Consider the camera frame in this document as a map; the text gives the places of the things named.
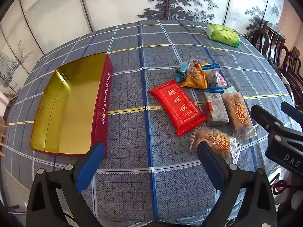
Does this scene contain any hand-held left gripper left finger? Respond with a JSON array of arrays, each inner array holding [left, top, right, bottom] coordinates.
[[26, 142, 106, 227]]

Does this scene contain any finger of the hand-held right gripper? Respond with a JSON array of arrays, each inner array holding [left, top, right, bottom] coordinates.
[[280, 101, 303, 124], [250, 104, 285, 136]]

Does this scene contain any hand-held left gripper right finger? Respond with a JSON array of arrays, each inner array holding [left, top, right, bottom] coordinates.
[[197, 141, 278, 227]]

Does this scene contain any short clear pastry packet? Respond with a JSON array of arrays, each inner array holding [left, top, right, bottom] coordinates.
[[189, 126, 241, 163]]

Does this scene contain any long clear pastry packet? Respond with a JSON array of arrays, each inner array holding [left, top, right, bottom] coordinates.
[[221, 86, 257, 140]]

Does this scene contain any grey snack packet red label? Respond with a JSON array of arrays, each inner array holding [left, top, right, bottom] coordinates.
[[204, 92, 230, 127]]

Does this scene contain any red tin box gold inside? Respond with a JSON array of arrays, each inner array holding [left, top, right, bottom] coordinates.
[[30, 52, 113, 156]]

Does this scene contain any clear blue-edged snack packet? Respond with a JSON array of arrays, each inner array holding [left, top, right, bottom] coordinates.
[[202, 64, 225, 93]]

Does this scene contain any large red snack packet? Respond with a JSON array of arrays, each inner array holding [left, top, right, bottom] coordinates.
[[149, 80, 207, 136]]

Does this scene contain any orange snack packet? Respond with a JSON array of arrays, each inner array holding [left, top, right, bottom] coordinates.
[[181, 64, 207, 89]]

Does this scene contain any light blue snack packet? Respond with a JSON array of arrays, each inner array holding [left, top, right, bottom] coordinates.
[[175, 59, 197, 82]]

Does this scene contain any dark wooden chair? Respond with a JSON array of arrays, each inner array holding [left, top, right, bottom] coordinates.
[[277, 45, 303, 100], [251, 21, 284, 59]]

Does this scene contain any blue grey plaid tablecloth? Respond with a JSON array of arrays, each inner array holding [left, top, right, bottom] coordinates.
[[5, 20, 296, 227]]

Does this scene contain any green tissue pack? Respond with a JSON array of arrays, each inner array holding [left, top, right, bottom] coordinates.
[[205, 23, 241, 48]]

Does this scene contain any light wooden furniture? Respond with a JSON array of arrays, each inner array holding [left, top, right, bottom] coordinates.
[[0, 119, 9, 156]]

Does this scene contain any painted folding screen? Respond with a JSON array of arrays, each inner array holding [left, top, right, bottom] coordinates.
[[0, 0, 291, 100]]

